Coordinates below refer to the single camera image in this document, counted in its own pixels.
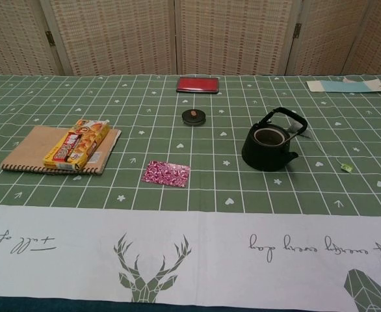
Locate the black teapot lid brown knob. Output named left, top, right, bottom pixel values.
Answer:
left=181, top=109, right=207, bottom=126

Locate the red flat case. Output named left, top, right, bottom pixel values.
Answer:
left=176, top=76, right=220, bottom=95

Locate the yellow curry box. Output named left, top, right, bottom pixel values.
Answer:
left=43, top=118, right=111, bottom=170

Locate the woven folding screen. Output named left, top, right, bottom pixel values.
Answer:
left=0, top=0, right=381, bottom=79

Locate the pink patterned card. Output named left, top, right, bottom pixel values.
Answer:
left=141, top=160, right=191, bottom=189

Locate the brown spiral notebook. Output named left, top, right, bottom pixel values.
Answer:
left=0, top=125, right=122, bottom=176

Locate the white tea bag green tag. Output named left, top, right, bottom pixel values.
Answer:
left=287, top=120, right=354, bottom=173

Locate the white and blue envelope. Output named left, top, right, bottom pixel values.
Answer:
left=306, top=77, right=381, bottom=94

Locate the green checkered tablecloth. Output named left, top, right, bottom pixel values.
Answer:
left=0, top=74, right=381, bottom=308

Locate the black cast iron teapot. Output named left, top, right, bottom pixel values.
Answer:
left=241, top=107, right=309, bottom=171

